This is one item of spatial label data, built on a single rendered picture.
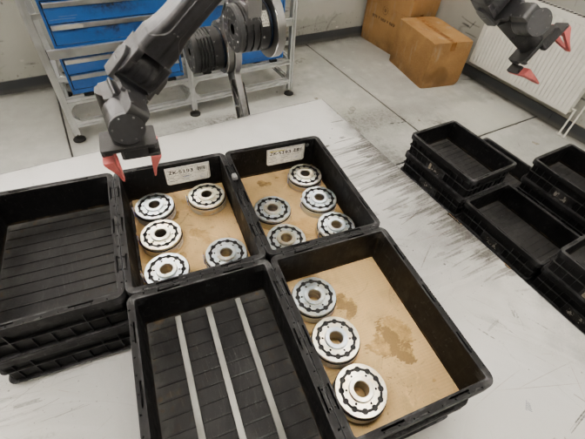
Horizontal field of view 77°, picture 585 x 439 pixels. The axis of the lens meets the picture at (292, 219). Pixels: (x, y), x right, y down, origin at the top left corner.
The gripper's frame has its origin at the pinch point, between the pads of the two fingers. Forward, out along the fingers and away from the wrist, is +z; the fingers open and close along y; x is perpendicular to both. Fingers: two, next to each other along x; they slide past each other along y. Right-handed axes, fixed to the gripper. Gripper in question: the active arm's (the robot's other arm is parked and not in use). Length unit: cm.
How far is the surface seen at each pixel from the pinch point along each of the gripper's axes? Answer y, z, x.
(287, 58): 115, 79, 205
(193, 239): 8.0, 23.5, -1.6
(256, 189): 29.5, 23.7, 12.1
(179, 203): 6.9, 23.7, 13.0
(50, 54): -42, 49, 179
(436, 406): 40, 13, -59
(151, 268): -3.0, 20.5, -9.7
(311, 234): 38.4, 23.4, -9.6
